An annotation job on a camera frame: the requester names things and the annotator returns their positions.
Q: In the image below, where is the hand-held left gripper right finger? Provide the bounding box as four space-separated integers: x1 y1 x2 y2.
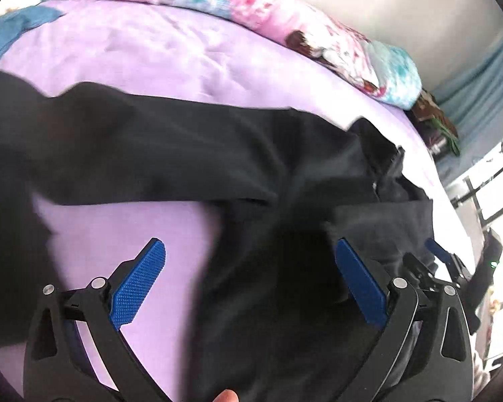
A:
335 238 475 402

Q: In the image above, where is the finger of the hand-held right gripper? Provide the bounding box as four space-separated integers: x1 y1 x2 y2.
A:
402 252 437 291
424 238 472 286

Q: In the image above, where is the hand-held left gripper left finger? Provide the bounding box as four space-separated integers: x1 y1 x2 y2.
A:
23 238 169 402

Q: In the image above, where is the black fleece garment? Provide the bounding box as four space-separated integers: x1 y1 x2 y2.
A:
0 69 449 402

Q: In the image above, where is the brown green cloth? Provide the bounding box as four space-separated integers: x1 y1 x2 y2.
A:
411 88 462 156

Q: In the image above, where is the light blue curtain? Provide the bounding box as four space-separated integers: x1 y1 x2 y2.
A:
434 29 503 182

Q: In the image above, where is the purple bed sheet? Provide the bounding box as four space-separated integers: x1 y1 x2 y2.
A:
0 0 481 402

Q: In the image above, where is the floral pink blue pillow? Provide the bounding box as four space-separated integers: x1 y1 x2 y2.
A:
42 0 423 110

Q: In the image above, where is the blue pillow with orange print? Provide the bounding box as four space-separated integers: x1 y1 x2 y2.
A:
0 4 66 70

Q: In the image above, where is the black metal window frame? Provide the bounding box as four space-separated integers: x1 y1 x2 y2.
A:
452 134 503 229

